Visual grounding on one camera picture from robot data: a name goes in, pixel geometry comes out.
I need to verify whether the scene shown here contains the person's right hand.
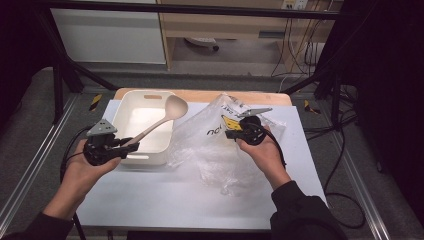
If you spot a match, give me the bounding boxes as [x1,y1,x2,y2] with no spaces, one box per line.
[235,124,289,188]

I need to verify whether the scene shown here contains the white plastic bin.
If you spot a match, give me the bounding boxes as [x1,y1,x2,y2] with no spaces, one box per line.
[111,89,177,167]

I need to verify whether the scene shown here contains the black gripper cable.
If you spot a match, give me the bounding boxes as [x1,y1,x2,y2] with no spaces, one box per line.
[59,126,94,240]
[258,125,367,230]

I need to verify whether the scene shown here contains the clear printed plastic bag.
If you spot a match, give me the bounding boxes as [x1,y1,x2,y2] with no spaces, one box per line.
[166,93,288,198]

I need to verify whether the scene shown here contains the black curtain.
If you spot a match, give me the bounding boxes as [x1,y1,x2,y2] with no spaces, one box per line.
[0,0,56,138]
[316,0,424,228]

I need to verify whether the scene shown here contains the aluminium rail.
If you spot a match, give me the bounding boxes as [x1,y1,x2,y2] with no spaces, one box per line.
[332,133,392,240]
[0,94,80,228]

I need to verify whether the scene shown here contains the black horizontal frame bar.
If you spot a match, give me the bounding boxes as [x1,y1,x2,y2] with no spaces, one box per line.
[33,0,342,21]

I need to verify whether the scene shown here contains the white wall socket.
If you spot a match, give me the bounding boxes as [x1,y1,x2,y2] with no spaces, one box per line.
[281,0,309,11]

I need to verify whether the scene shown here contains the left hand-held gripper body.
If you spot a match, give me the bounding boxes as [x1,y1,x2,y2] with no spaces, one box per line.
[82,119,123,167]

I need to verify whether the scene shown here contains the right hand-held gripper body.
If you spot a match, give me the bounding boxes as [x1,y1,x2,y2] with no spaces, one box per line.
[236,107,274,147]

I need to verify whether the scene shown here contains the white cabinet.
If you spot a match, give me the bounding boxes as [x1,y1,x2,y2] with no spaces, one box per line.
[49,0,167,65]

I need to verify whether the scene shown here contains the black metal stand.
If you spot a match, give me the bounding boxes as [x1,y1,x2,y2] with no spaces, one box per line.
[33,9,118,125]
[283,63,345,129]

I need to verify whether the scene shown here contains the wooden table board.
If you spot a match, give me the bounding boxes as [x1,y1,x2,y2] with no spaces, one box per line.
[113,87,293,107]

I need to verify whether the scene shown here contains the beige serving spoon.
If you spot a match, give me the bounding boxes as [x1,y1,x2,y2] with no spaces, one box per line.
[123,94,189,148]

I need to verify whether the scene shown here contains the hanging black cables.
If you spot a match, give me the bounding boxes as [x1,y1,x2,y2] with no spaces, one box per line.
[270,13,323,78]

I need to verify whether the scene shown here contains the wooden desk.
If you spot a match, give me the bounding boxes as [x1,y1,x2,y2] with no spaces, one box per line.
[156,0,344,72]

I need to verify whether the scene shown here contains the office chair base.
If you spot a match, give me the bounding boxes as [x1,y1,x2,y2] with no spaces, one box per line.
[184,36,221,52]

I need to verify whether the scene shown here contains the person's left hand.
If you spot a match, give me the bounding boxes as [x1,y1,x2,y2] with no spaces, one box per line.
[61,138,123,202]

